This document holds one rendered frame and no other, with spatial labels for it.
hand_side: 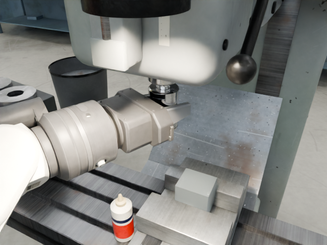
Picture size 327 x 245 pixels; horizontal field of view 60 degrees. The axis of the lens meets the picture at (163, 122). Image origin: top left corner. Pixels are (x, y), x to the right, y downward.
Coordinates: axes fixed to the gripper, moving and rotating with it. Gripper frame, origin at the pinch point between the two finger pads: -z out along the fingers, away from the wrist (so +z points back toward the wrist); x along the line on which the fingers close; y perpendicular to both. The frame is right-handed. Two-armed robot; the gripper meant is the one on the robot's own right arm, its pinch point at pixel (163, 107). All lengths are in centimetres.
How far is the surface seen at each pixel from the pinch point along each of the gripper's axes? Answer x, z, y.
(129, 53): -6.9, 10.1, -12.3
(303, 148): 46, -191, 122
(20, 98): 34.0, 13.9, 7.4
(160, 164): 20.0, -15.2, 32.2
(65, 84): 175, -44, 68
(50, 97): 33.3, 7.5, 8.8
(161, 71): -7.4, 6.4, -9.8
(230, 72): -14.7, 3.7, -11.2
